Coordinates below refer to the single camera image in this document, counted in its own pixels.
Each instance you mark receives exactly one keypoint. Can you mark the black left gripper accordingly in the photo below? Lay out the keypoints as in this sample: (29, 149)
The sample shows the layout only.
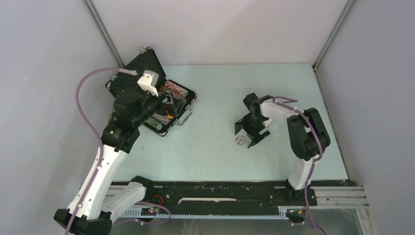
(171, 110)

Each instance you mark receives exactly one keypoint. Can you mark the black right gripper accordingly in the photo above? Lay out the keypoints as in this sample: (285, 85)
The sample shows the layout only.
(243, 123)

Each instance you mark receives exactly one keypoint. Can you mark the white poker chip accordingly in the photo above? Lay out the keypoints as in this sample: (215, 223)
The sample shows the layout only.
(240, 140)

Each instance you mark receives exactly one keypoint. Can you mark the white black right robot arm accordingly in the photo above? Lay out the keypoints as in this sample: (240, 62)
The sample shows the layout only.
(308, 135)

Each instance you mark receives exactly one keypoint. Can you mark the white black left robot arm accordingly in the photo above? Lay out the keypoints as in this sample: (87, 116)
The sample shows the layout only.
(89, 213)

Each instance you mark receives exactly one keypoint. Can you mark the black aluminium poker case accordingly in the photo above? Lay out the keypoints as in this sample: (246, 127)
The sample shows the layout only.
(128, 79)

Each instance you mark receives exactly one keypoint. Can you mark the purple chip row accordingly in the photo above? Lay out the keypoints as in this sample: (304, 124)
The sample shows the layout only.
(165, 120)

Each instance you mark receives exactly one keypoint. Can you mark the red white chip row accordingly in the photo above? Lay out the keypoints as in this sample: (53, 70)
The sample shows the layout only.
(176, 88)

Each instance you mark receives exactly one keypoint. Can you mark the green blue chip row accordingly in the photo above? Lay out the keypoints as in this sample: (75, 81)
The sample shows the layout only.
(154, 124)

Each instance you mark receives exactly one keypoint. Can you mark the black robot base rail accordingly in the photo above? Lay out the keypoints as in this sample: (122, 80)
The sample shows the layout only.
(227, 198)

